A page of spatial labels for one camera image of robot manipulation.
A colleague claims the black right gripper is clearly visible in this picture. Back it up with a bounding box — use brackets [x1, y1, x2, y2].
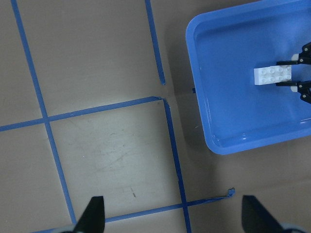
[276, 42, 311, 104]

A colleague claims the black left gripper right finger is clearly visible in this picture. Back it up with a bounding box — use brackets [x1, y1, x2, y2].
[242, 195, 284, 233]

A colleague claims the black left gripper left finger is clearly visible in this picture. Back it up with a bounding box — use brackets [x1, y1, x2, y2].
[72, 196, 105, 233]

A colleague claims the white block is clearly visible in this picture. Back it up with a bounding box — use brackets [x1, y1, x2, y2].
[274, 65, 292, 83]
[254, 67, 276, 85]

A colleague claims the blue plastic tray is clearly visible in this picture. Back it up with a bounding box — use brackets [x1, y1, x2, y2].
[186, 0, 311, 155]

